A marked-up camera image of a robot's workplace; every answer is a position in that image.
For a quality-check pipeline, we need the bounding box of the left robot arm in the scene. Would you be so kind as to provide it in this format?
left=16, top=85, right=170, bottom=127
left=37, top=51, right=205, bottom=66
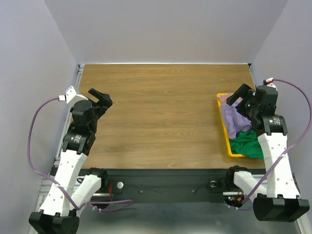
left=29, top=86, right=113, bottom=234

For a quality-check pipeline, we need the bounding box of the green t-shirt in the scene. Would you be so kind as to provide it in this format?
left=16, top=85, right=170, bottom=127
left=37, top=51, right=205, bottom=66
left=229, top=130, right=264, bottom=159

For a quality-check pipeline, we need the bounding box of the pink t-shirt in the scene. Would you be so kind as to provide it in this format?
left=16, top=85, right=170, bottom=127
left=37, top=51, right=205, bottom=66
left=217, top=93, right=242, bottom=104

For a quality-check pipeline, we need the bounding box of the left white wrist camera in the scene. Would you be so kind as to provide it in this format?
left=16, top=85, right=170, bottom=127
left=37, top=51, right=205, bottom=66
left=58, top=86, right=88, bottom=107

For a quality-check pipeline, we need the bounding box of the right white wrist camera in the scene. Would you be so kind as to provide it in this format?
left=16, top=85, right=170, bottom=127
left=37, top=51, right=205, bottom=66
left=263, top=78, right=277, bottom=90

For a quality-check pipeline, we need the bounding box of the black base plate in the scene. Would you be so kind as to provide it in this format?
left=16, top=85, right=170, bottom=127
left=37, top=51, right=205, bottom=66
left=91, top=169, right=241, bottom=203

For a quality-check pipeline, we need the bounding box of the aluminium frame rail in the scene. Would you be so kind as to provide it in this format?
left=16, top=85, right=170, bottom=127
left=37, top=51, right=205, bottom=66
left=19, top=63, right=84, bottom=234

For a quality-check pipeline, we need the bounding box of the yellow plastic tray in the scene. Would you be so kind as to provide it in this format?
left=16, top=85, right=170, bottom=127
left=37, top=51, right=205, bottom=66
left=216, top=93, right=246, bottom=158

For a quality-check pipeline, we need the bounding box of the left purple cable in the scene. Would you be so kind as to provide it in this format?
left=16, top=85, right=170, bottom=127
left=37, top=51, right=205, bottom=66
left=27, top=97, right=134, bottom=212

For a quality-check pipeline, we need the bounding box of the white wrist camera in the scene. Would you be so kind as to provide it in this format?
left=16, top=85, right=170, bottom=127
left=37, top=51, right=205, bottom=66
left=263, top=78, right=277, bottom=90
left=58, top=86, right=88, bottom=107

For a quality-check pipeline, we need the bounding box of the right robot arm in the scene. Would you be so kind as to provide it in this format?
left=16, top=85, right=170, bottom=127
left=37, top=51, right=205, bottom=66
left=224, top=82, right=310, bottom=222

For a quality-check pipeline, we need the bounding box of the lavender t-shirt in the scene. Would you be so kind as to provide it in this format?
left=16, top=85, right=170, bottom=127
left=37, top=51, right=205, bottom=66
left=220, top=100, right=252, bottom=139

